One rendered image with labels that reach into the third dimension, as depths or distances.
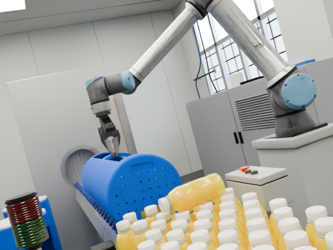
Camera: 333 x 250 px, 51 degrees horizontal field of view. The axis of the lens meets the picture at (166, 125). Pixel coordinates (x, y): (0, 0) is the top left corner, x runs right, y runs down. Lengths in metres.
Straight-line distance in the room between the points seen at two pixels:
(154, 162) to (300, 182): 0.72
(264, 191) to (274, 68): 0.69
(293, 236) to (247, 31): 1.10
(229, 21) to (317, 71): 1.30
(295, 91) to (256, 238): 0.98
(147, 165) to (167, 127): 5.52
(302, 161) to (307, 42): 2.49
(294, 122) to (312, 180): 0.28
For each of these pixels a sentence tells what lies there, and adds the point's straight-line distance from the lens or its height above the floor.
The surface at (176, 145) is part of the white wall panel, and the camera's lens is 6.82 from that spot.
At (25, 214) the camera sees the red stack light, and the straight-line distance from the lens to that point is 0.76.
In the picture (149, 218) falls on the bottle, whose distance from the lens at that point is 1.09.
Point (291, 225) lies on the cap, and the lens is 0.71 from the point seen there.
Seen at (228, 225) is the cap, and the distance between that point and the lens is 0.78.
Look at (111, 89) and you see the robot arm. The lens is 1.60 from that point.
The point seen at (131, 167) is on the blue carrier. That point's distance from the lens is 1.25.
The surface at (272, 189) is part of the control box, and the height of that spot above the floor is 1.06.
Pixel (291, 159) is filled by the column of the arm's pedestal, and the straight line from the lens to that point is 1.68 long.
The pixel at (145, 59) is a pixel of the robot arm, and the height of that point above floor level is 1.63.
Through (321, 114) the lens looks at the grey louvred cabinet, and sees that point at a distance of 2.75.
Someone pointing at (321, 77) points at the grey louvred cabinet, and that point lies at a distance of 2.80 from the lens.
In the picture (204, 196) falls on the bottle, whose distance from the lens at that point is 0.96.
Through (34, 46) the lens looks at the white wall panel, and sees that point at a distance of 6.60.
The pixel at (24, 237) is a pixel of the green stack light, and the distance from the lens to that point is 0.77.
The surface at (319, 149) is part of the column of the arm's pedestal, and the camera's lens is 1.72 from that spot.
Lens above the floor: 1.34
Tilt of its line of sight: 1 degrees down
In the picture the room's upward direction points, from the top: 15 degrees counter-clockwise
